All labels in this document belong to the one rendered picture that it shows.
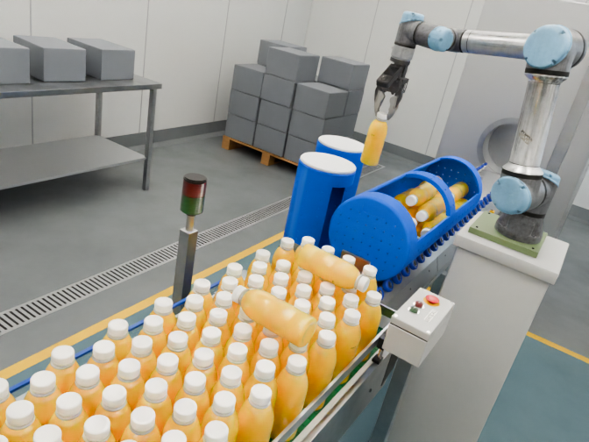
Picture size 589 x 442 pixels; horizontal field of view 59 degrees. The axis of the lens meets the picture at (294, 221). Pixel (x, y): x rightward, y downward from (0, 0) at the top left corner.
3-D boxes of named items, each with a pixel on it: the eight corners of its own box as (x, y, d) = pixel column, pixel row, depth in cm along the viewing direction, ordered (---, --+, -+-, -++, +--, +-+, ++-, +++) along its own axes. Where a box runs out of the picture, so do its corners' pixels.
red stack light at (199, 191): (209, 195, 142) (211, 181, 141) (194, 200, 137) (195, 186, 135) (193, 187, 145) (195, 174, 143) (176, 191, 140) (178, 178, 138)
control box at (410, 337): (443, 333, 141) (456, 302, 137) (417, 368, 125) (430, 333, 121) (410, 317, 145) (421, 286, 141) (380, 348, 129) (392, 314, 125)
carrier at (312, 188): (266, 322, 274) (319, 331, 276) (298, 167, 239) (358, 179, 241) (270, 293, 300) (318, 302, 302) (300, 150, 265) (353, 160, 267)
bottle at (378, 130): (365, 159, 200) (377, 112, 192) (380, 165, 197) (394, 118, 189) (356, 162, 195) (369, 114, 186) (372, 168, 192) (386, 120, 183)
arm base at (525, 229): (542, 234, 177) (553, 208, 173) (538, 249, 164) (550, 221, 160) (498, 218, 182) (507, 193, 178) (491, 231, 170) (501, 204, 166)
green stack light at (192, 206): (208, 211, 144) (209, 196, 142) (191, 217, 139) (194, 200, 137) (191, 203, 147) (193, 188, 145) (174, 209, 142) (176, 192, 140)
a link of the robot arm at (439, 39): (463, 31, 170) (436, 23, 177) (444, 27, 163) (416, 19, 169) (454, 54, 173) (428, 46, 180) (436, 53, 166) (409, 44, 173)
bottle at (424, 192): (437, 199, 204) (421, 210, 189) (420, 197, 208) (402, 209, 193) (437, 181, 202) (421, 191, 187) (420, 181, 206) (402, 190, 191)
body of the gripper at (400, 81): (405, 95, 188) (415, 61, 183) (396, 96, 181) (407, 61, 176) (386, 89, 191) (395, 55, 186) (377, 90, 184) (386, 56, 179)
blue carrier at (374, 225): (471, 226, 234) (492, 167, 222) (396, 296, 163) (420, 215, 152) (413, 204, 246) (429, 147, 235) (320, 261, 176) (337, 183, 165)
